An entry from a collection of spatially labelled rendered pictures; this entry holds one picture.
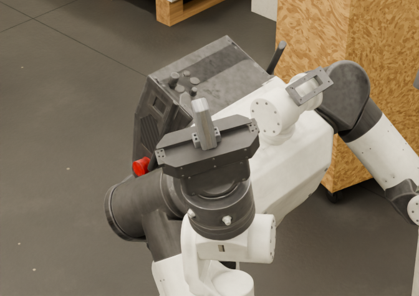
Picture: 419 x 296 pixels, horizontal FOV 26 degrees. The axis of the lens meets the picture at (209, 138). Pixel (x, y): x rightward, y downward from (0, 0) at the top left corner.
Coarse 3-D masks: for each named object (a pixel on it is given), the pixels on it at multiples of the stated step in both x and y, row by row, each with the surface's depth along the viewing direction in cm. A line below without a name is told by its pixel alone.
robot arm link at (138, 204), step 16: (144, 176) 141; (160, 176) 138; (128, 192) 141; (144, 192) 139; (160, 192) 137; (112, 208) 143; (128, 208) 141; (144, 208) 139; (160, 208) 137; (128, 224) 142; (144, 224) 140; (160, 224) 137; (176, 224) 137; (160, 240) 138; (176, 240) 137; (160, 256) 138
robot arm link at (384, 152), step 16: (384, 128) 167; (352, 144) 168; (368, 144) 166; (384, 144) 166; (400, 144) 168; (368, 160) 168; (384, 160) 167; (400, 160) 167; (416, 160) 169; (384, 176) 169; (400, 176) 168; (416, 176) 168; (400, 192) 167; (400, 208) 169; (416, 208) 167; (416, 224) 169
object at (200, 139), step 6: (192, 102) 103; (198, 102) 103; (192, 108) 103; (198, 108) 102; (198, 114) 102; (198, 120) 103; (198, 126) 103; (204, 126) 103; (198, 132) 104; (204, 132) 104; (198, 138) 106; (204, 138) 105; (198, 144) 106; (204, 144) 105
